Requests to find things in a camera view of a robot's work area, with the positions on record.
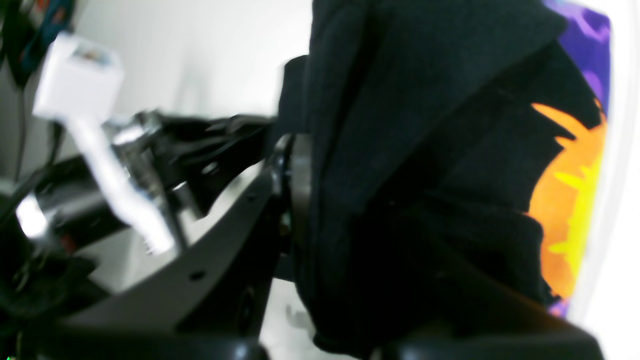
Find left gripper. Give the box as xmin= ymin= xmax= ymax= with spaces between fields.
xmin=1 ymin=112 xmax=275 ymax=321

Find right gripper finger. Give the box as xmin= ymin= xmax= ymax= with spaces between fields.
xmin=50 ymin=134 xmax=313 ymax=351

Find black T-shirt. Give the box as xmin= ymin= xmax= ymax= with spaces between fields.
xmin=276 ymin=0 xmax=602 ymax=359

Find teal glue gun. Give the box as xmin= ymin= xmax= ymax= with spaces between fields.
xmin=1 ymin=0 xmax=76 ymax=89

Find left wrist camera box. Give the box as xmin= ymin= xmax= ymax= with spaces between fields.
xmin=32 ymin=32 xmax=125 ymax=125

